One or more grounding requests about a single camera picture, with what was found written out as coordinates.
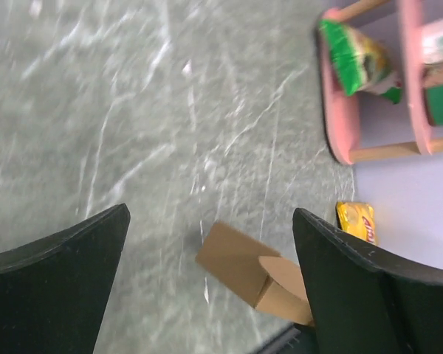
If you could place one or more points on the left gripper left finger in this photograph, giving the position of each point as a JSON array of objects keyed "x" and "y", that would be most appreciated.
[{"x": 54, "y": 291}]

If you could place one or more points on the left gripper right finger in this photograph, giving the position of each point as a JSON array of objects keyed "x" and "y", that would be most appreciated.
[{"x": 365, "y": 299}]

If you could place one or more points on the brown cardboard box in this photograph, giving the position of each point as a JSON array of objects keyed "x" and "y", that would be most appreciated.
[{"x": 256, "y": 273}]

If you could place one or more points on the yellow chip bag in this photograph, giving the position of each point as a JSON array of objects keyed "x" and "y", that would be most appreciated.
[{"x": 357, "y": 219}]

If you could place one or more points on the pink three-tier shelf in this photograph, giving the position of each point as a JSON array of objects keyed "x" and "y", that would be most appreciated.
[{"x": 342, "y": 113}]

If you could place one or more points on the green snack bag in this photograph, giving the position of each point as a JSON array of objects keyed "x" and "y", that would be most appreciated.
[{"x": 360, "y": 62}]

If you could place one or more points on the green cylindrical can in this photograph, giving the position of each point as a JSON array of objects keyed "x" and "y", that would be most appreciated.
[{"x": 432, "y": 57}]

